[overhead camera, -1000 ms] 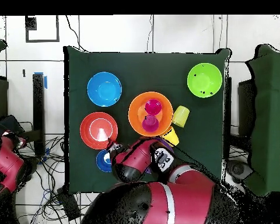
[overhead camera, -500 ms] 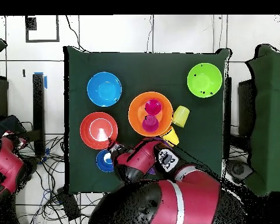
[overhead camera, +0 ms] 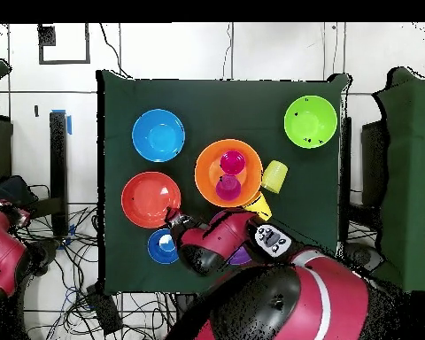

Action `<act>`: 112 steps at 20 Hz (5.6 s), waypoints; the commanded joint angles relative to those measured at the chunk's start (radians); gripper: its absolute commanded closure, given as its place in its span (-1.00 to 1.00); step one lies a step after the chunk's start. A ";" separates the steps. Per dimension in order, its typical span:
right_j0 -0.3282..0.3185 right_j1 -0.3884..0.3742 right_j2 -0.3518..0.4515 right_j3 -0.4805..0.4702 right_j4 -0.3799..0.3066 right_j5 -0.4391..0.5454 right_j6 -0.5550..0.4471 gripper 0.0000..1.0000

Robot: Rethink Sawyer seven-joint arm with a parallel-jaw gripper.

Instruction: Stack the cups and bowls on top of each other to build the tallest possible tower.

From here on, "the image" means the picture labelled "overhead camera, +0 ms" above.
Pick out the small dark blue bowl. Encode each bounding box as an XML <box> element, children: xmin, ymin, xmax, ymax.
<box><xmin>147</xmin><ymin>228</ymin><xmax>181</xmax><ymax>266</ymax></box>

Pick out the large orange plastic bowl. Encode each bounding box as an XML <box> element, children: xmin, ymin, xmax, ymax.
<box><xmin>194</xmin><ymin>138</ymin><xmax>264</xmax><ymax>209</ymax></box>

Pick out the pink plastic cup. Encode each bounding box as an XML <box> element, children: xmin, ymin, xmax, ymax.
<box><xmin>219</xmin><ymin>150</ymin><xmax>246</xmax><ymax>176</ymax></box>

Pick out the purple plastic cup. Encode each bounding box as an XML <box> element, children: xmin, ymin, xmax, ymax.
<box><xmin>214</xmin><ymin>174</ymin><xmax>243</xmax><ymax>202</ymax></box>

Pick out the purple plastic bowl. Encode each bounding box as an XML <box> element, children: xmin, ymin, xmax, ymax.
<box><xmin>208</xmin><ymin>209</ymin><xmax>253</xmax><ymax>267</ymax></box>

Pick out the light blue plastic bowl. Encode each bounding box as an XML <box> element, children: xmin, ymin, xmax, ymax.
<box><xmin>131</xmin><ymin>108</ymin><xmax>186</xmax><ymax>163</ymax></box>

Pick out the thin black floor cable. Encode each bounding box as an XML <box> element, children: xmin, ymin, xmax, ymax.
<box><xmin>98</xmin><ymin>23</ymin><xmax>133</xmax><ymax>80</ymax></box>
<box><xmin>221</xmin><ymin>23</ymin><xmax>234</xmax><ymax>80</ymax></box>

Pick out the black metal stand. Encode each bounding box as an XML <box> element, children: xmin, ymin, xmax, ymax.
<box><xmin>27</xmin><ymin>110</ymin><xmax>70</xmax><ymax>238</ymax></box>

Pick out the black power box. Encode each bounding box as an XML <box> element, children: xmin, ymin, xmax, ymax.
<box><xmin>86</xmin><ymin>284</ymin><xmax>123</xmax><ymax>336</ymax></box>

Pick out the pale yellow ribbed cup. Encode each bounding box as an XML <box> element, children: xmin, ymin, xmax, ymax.
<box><xmin>260</xmin><ymin>159</ymin><xmax>289</xmax><ymax>195</ymax></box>

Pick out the dark green table cloth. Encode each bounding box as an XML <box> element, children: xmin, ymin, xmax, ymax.
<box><xmin>96</xmin><ymin>69</ymin><xmax>352</xmax><ymax>297</ymax></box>

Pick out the green plastic bowl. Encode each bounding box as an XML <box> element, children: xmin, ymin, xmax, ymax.
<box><xmin>283</xmin><ymin>95</ymin><xmax>338</xmax><ymax>150</ymax></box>

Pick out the red plastic bowl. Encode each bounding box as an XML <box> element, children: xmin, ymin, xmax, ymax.
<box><xmin>120</xmin><ymin>171</ymin><xmax>182</xmax><ymax>229</ymax></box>

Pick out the person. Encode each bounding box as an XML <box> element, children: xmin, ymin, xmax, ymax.
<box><xmin>0</xmin><ymin>174</ymin><xmax>40</xmax><ymax>210</ymax></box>

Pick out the yellow plastic cup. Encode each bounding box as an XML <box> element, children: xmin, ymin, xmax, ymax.
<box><xmin>243</xmin><ymin>190</ymin><xmax>273</xmax><ymax>221</ymax></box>

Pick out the black square floor frame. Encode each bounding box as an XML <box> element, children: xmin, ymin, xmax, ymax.
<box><xmin>37</xmin><ymin>23</ymin><xmax>92</xmax><ymax>66</ymax></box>

